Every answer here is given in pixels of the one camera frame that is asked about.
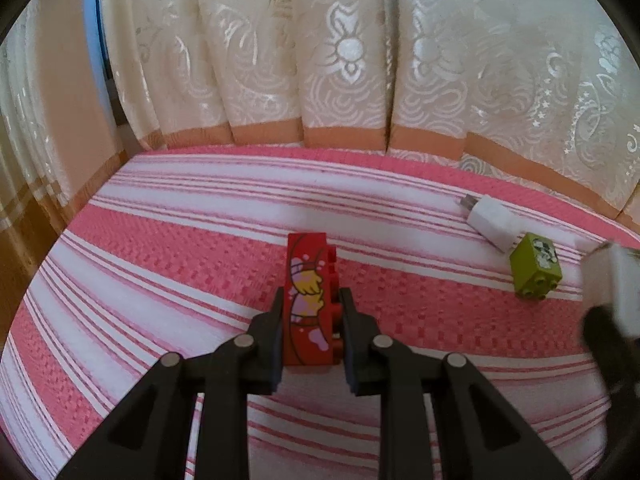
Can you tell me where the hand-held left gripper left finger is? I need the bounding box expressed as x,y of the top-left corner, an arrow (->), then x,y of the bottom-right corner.
57,287 -> 286,480

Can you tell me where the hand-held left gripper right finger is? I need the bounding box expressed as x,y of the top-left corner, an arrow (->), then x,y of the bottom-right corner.
339,287 -> 571,480

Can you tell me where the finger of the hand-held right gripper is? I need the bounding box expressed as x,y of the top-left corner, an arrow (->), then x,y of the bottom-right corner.
579,304 -> 640,411

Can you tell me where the red printed toy block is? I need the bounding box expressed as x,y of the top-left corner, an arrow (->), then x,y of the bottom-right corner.
286,232 -> 348,367

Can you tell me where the green toy block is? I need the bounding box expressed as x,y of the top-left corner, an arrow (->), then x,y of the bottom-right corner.
509,232 -> 563,298

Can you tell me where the red white striped blanket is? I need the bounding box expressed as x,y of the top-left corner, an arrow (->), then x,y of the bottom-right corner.
0,145 -> 640,480

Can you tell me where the white charger adapter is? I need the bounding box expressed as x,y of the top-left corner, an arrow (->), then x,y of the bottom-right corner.
460,195 -> 523,253

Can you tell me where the cream floral curtain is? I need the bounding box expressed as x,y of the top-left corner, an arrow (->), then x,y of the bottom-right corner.
0,0 -> 640,241

